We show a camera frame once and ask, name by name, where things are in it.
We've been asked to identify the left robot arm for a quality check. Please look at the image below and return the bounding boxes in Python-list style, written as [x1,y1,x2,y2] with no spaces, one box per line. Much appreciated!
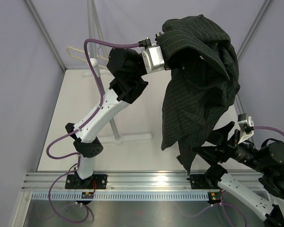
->
[65,48,152,189]

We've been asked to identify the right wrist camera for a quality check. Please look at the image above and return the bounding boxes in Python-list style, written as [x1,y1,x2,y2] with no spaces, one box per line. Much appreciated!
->
[238,113,254,144]

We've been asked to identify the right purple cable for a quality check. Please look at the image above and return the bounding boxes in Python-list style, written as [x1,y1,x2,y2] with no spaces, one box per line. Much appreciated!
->
[179,126,284,227]

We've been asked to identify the black pinstriped shirt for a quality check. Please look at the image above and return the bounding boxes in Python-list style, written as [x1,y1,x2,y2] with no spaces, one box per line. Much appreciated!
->
[158,15,240,172]

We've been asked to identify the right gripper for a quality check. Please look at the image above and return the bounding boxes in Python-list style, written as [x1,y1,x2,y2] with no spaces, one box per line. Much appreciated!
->
[192,120,270,173]

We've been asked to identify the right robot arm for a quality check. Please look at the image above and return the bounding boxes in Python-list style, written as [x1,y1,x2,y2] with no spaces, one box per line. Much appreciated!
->
[195,114,284,227]

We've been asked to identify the purple cable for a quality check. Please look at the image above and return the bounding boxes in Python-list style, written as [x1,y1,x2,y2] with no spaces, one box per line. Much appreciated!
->
[179,126,284,227]
[46,37,147,224]

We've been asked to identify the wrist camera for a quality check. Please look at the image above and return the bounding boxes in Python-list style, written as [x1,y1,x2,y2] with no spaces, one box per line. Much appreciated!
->
[141,45,170,74]
[238,113,254,144]

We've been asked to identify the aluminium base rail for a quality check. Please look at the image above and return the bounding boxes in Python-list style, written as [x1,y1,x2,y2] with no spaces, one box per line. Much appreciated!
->
[21,171,264,192]

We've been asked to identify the cream plastic hanger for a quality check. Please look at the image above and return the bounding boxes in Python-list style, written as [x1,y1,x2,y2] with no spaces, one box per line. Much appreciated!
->
[66,44,109,69]

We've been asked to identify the grey clothes rack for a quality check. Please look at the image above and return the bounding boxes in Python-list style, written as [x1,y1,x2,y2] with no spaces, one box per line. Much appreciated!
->
[87,0,152,145]

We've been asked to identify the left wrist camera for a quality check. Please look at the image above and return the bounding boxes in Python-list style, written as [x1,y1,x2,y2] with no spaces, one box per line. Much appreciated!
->
[141,45,170,74]

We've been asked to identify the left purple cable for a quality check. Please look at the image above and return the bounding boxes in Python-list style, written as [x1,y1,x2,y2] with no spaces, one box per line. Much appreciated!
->
[46,37,147,224]

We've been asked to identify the white slotted cable duct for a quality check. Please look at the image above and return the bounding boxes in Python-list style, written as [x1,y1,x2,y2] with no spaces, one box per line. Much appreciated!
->
[31,191,210,201]

